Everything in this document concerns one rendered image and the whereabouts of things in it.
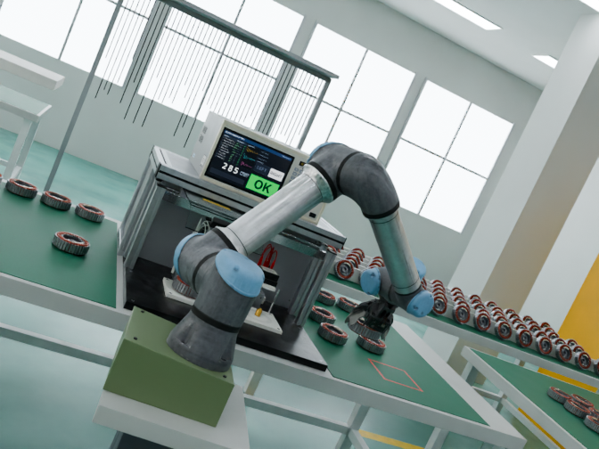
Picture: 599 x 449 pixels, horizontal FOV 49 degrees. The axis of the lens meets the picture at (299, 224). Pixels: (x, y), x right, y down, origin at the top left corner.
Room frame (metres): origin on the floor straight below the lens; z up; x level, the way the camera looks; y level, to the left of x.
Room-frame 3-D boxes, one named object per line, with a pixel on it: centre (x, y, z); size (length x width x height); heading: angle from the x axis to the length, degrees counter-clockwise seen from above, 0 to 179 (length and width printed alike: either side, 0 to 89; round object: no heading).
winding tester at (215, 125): (2.36, 0.21, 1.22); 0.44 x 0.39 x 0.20; 109
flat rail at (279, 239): (2.15, 0.15, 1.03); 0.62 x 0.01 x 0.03; 109
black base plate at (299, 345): (2.07, 0.12, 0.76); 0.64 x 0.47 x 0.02; 109
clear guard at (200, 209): (2.02, 0.23, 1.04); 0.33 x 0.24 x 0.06; 19
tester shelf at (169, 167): (2.36, 0.22, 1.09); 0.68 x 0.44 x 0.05; 109
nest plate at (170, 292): (2.01, 0.23, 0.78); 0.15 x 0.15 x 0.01; 19
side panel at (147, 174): (2.32, 0.56, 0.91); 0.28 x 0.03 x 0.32; 19
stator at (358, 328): (2.10, -0.33, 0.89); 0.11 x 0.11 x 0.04
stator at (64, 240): (2.02, 0.63, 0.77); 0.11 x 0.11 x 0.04
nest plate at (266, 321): (2.09, 0.00, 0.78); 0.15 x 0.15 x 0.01; 19
